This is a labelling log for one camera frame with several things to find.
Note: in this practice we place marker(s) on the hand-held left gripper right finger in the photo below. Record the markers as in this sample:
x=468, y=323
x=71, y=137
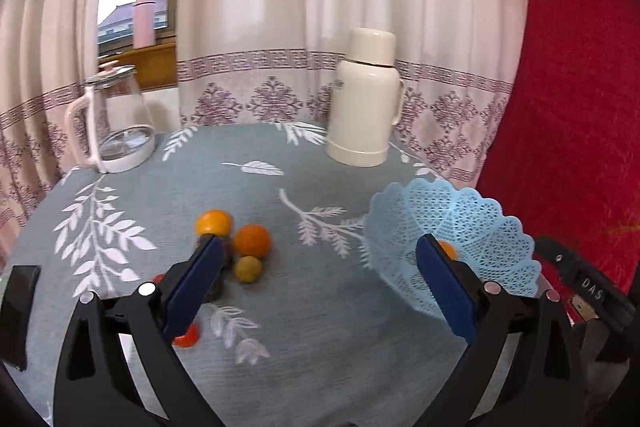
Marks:
x=447, y=294

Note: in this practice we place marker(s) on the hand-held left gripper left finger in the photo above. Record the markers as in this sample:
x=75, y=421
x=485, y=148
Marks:
x=192, y=294

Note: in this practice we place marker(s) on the large brown passion fruit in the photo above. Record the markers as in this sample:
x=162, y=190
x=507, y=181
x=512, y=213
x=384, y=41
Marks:
x=216, y=289

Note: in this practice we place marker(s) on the red tomato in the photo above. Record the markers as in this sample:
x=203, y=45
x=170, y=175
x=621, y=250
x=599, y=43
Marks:
x=187, y=337
x=159, y=278

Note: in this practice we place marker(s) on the yellow-green round fruit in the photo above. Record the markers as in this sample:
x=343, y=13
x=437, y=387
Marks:
x=248, y=268

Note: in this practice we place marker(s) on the orange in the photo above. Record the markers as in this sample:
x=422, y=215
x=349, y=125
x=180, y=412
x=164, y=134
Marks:
x=252, y=241
x=215, y=222
x=448, y=251

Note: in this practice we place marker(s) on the light blue lattice plastic basket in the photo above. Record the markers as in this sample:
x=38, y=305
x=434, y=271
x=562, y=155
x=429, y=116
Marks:
x=450, y=212

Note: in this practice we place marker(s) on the grey leaf-print tablecloth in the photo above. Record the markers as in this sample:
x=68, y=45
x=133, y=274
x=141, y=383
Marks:
x=310, y=307

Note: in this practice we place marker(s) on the cream thermos flask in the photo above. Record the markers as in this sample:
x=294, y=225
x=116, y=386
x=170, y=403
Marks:
x=362, y=117

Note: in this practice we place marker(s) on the wooden window sill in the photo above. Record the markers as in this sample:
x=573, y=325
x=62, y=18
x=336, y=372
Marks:
x=155, y=67

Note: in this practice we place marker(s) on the pink bottle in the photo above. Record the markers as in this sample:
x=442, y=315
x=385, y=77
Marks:
x=144, y=22

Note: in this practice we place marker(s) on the narrow patterned pink curtain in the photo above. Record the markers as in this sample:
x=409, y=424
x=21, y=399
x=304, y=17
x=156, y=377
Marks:
x=50, y=32

